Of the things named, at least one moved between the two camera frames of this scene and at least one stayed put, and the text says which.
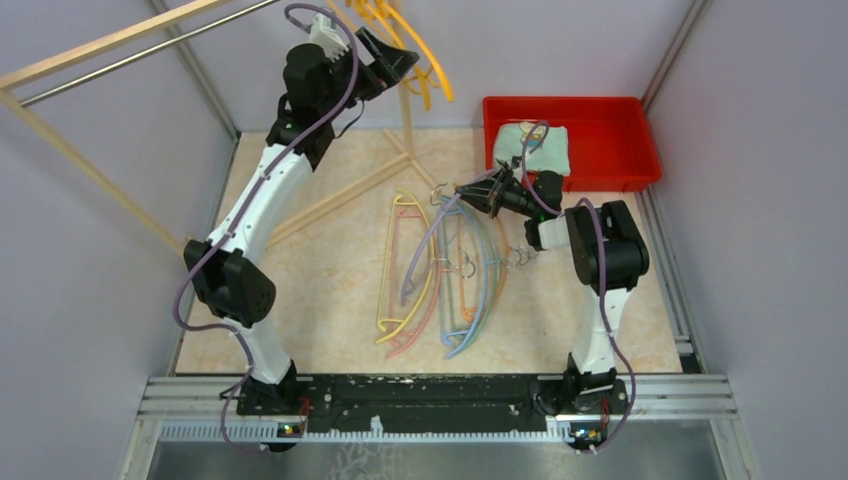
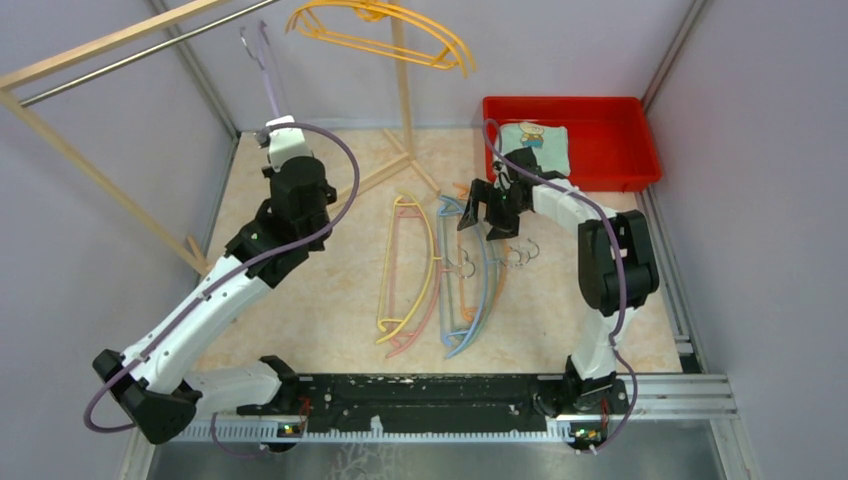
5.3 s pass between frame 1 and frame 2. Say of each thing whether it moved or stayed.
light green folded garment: stayed
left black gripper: moved
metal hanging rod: stayed
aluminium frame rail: stayed
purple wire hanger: moved
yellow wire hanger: stayed
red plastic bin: stayed
